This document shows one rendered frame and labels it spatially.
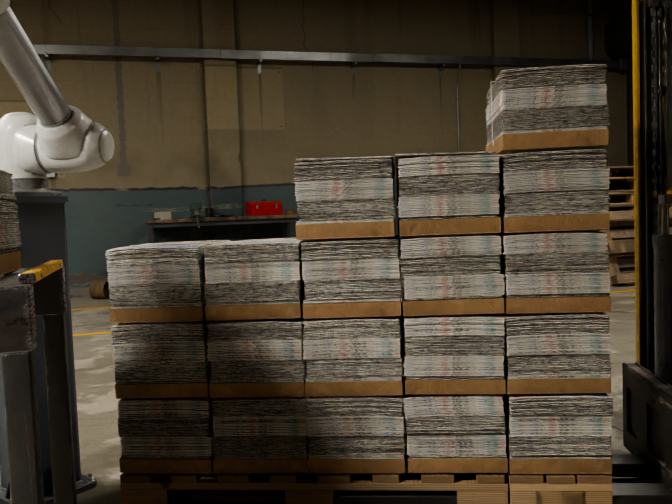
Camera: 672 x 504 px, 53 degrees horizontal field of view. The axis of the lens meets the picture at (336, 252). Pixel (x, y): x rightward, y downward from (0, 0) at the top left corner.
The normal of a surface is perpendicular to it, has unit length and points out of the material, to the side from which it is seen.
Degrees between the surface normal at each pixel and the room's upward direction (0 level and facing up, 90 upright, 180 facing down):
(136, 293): 90
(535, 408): 90
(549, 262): 90
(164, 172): 90
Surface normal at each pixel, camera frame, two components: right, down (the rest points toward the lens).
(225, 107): 0.27, 0.05
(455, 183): -0.07, 0.06
